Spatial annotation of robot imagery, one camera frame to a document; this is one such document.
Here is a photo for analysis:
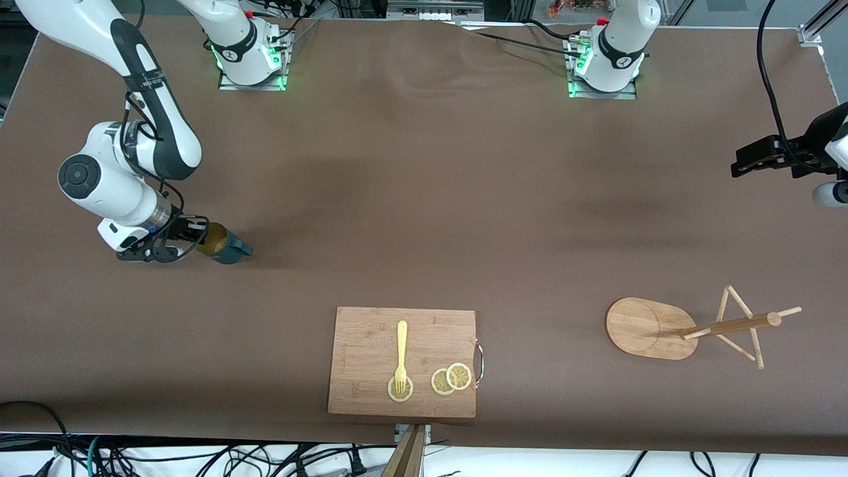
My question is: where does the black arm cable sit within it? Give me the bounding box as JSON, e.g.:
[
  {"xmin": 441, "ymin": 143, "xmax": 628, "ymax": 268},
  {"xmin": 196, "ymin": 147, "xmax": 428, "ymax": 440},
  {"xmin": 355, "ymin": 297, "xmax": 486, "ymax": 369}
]
[
  {"xmin": 756, "ymin": 0, "xmax": 796, "ymax": 150},
  {"xmin": 123, "ymin": 93, "xmax": 187, "ymax": 223}
]

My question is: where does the wooden mug rack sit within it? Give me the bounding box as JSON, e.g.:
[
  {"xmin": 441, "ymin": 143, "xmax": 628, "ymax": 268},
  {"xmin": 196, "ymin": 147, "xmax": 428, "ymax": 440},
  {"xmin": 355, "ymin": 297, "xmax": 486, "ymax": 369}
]
[{"xmin": 605, "ymin": 285, "xmax": 803, "ymax": 370}]

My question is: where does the bamboo cutting board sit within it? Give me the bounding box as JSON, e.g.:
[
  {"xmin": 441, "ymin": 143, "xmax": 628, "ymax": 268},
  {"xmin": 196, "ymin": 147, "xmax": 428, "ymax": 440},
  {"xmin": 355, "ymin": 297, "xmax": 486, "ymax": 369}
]
[{"xmin": 327, "ymin": 306, "xmax": 486, "ymax": 419}]

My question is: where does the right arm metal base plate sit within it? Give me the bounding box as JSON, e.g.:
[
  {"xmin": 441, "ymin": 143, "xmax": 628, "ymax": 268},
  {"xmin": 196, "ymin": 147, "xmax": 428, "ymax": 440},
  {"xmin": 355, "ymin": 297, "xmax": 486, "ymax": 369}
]
[{"xmin": 218, "ymin": 30, "xmax": 290, "ymax": 91}]

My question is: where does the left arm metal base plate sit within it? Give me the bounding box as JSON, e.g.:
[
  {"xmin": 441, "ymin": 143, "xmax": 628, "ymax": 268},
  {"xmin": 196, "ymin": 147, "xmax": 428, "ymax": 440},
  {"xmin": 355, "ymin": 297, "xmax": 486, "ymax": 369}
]
[{"xmin": 566, "ymin": 36, "xmax": 638, "ymax": 100}]

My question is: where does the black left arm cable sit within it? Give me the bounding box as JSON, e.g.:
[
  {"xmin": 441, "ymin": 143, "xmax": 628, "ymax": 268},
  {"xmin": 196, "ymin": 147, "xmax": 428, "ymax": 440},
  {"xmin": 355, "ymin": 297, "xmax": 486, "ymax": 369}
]
[{"xmin": 756, "ymin": 0, "xmax": 796, "ymax": 150}]

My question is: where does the yellow plastic fork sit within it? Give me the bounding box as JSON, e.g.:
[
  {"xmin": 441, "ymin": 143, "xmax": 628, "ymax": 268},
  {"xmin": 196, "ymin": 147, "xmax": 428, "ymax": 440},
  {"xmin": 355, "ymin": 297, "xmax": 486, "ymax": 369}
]
[{"xmin": 394, "ymin": 321, "xmax": 409, "ymax": 396}]

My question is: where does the black looped floor cable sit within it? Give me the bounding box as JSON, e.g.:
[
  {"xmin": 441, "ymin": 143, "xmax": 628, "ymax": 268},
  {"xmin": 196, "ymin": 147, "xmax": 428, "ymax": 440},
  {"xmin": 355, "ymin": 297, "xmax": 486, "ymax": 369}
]
[{"xmin": 0, "ymin": 400, "xmax": 72, "ymax": 477}]

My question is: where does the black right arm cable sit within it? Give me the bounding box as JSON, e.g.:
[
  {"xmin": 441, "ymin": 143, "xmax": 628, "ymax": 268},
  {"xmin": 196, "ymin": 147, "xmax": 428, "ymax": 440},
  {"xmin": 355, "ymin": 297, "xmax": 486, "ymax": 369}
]
[{"xmin": 123, "ymin": 93, "xmax": 187, "ymax": 223}]

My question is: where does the aluminium frame profile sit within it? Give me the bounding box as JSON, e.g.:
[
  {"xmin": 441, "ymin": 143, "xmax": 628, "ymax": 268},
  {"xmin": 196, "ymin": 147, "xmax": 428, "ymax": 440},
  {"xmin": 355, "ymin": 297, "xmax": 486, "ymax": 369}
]
[{"xmin": 798, "ymin": 0, "xmax": 848, "ymax": 47}]

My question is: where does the teal cup with handle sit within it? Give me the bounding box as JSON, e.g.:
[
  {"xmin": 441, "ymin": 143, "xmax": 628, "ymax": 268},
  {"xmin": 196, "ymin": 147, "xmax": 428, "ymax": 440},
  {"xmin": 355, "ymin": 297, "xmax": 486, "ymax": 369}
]
[{"xmin": 195, "ymin": 222, "xmax": 254, "ymax": 266}]

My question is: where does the wooden beam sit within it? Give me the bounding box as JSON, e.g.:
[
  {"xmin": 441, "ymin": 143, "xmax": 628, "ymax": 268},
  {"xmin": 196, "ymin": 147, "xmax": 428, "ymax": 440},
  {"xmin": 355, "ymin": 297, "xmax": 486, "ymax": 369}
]
[{"xmin": 381, "ymin": 424, "xmax": 426, "ymax": 477}]

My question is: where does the black cable on table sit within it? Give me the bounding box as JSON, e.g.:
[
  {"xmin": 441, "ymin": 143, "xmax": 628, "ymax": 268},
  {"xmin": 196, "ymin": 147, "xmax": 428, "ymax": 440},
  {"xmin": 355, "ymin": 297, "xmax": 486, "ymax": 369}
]
[{"xmin": 457, "ymin": 19, "xmax": 592, "ymax": 59}]

